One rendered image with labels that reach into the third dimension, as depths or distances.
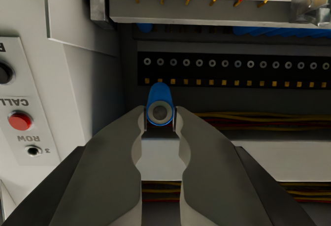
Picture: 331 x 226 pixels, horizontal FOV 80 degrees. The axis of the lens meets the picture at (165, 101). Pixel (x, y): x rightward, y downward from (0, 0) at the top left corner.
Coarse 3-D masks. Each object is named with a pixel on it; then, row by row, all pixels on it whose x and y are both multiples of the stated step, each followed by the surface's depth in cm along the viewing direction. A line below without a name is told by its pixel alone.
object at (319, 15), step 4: (320, 8) 14; (324, 8) 14; (328, 8) 13; (316, 12) 14; (320, 12) 14; (324, 12) 14; (328, 12) 14; (316, 16) 14; (320, 16) 14; (324, 16) 14; (328, 16) 14; (316, 20) 14; (320, 20) 14; (324, 20) 14; (328, 20) 14; (316, 24) 14
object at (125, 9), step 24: (120, 0) 17; (144, 0) 17; (168, 0) 17; (192, 0) 17; (216, 0) 17; (240, 0) 16; (264, 0) 17; (192, 24) 19; (216, 24) 18; (240, 24) 18; (264, 24) 18; (288, 24) 18; (312, 24) 17
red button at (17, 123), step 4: (12, 116) 16; (16, 116) 16; (20, 116) 16; (24, 116) 16; (8, 120) 16; (12, 120) 16; (16, 120) 16; (20, 120) 16; (24, 120) 16; (28, 120) 16; (12, 124) 16; (16, 124) 16; (20, 124) 16; (24, 124) 16; (28, 124) 16; (16, 128) 16; (20, 128) 16; (24, 128) 16; (28, 128) 16
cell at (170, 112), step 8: (152, 88) 17; (160, 88) 15; (168, 88) 18; (152, 96) 14; (160, 96) 13; (168, 96) 14; (152, 104) 12; (160, 104) 12; (168, 104) 12; (152, 112) 12; (160, 112) 12; (168, 112) 13; (152, 120) 13; (160, 120) 13; (168, 120) 13
